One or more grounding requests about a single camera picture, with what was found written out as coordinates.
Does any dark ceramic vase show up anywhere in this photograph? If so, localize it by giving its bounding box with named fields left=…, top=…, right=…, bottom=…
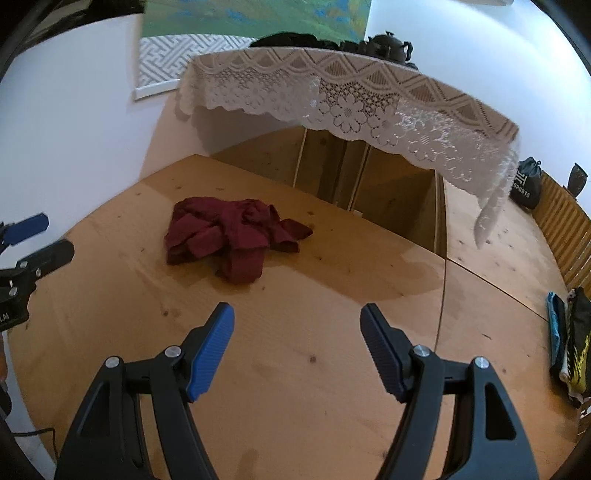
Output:
left=567, top=163, right=588, bottom=198

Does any black yellow folded shirt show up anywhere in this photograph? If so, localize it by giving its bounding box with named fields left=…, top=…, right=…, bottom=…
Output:
left=559, top=287, right=590, bottom=407

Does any dark red garment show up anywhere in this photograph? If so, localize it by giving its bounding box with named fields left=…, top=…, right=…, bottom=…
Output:
left=164, top=197, right=312, bottom=285

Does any green landscape painting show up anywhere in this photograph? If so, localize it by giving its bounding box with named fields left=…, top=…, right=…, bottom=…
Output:
left=142, top=0, right=370, bottom=42

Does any black teapot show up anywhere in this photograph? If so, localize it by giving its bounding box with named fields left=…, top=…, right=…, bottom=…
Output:
left=359, top=31, right=418, bottom=70

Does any black cable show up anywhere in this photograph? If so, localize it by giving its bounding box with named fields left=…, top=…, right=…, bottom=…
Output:
left=8, top=426, right=60, bottom=462

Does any blue folded garment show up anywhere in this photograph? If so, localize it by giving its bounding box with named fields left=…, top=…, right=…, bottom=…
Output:
left=546, top=292, right=567, bottom=381

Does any white lace tablecloth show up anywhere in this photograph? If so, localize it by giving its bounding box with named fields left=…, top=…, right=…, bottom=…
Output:
left=178, top=47, right=520, bottom=247

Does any black drawstring sports bag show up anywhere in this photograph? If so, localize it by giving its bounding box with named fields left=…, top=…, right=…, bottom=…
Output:
left=510, top=157, right=543, bottom=210

